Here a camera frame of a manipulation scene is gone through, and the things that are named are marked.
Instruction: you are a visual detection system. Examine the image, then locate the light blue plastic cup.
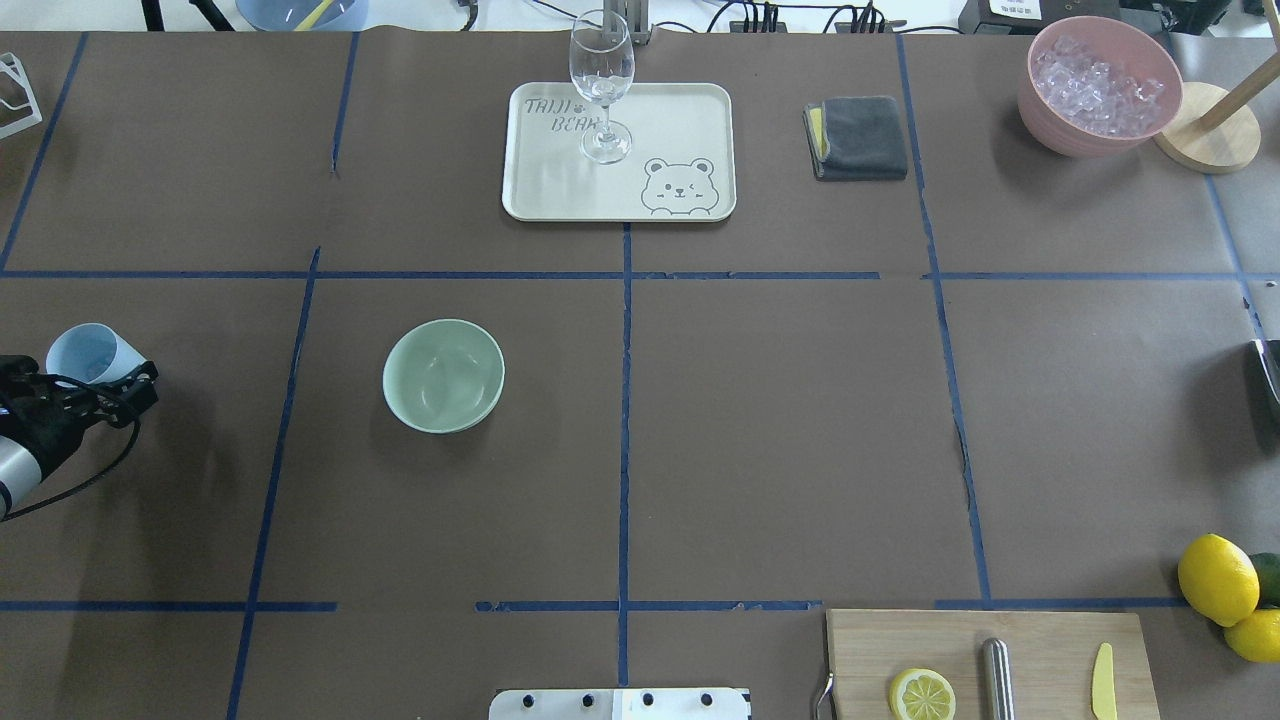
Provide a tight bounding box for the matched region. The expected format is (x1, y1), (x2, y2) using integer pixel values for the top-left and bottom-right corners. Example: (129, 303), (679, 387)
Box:
(44, 323), (157, 391)

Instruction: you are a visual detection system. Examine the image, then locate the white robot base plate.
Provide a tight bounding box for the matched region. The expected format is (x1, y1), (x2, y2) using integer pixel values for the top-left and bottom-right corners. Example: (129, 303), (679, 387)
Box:
(488, 687), (753, 719)

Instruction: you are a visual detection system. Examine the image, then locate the green lime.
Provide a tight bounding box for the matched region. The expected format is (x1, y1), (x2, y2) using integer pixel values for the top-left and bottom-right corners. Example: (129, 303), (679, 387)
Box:
(1249, 552), (1280, 609)

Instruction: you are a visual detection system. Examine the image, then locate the wooden stand round base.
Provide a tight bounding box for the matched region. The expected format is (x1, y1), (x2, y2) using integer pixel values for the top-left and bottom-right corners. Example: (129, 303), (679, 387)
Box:
(1155, 53), (1279, 174)

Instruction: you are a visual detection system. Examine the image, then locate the green ceramic bowl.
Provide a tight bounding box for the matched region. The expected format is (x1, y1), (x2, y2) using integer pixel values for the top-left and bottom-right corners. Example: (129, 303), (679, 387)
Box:
(381, 318), (506, 436)

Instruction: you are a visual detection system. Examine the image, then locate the white wire cup rack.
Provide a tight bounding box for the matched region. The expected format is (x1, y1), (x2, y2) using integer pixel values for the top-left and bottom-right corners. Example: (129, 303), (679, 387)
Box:
(1, 53), (44, 140)

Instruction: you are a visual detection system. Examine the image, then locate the halved lemon slice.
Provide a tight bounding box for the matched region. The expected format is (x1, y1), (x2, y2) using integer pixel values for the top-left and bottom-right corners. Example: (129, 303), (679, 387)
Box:
(887, 667), (957, 720)

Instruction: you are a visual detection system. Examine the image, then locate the folded grey cloth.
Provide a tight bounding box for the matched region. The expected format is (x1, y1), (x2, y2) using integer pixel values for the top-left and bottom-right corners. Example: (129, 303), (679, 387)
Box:
(803, 96), (908, 182)

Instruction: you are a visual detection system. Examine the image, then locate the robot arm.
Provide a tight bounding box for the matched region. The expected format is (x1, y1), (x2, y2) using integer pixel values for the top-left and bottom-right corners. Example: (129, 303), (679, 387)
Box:
(1, 355), (159, 521)

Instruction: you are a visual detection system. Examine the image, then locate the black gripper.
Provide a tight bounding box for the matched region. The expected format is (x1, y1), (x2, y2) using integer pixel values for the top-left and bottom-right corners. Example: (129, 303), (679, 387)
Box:
(1, 355), (159, 480)

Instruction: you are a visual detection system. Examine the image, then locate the wooden cutting board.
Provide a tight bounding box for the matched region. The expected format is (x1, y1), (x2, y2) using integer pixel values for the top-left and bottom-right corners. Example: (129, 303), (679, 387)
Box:
(826, 609), (1161, 719)

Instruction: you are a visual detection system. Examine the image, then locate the small yellow lemon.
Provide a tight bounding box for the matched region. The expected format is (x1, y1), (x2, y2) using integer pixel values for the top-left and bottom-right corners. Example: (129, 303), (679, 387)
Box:
(1222, 609), (1280, 664)

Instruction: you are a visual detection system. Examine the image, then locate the yellow plastic knife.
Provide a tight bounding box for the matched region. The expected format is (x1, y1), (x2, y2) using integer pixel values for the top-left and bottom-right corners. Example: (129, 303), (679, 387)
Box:
(1091, 642), (1117, 720)

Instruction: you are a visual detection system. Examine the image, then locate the steel cylinder tool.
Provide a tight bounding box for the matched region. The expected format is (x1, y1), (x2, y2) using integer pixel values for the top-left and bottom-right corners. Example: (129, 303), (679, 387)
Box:
(982, 637), (1016, 720)

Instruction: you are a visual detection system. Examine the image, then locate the blue bowl with fork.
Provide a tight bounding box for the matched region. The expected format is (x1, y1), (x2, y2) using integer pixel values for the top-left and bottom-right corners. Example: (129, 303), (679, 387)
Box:
(236, 0), (370, 32)

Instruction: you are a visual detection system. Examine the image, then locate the clear wine glass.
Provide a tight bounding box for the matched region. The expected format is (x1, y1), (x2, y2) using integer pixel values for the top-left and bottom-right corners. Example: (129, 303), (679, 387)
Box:
(568, 9), (635, 165)

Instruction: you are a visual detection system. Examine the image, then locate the pink bowl of ice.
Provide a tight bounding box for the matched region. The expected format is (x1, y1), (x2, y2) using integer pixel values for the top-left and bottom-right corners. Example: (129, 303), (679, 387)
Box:
(1018, 15), (1184, 158)

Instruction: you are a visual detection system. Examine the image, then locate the large yellow lemon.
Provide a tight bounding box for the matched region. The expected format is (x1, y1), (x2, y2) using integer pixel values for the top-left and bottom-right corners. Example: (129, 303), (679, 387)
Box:
(1178, 533), (1261, 628)

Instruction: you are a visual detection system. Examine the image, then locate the cream bear serving tray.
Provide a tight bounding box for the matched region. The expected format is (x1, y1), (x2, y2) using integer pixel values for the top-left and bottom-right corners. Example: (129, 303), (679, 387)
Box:
(502, 82), (737, 222)

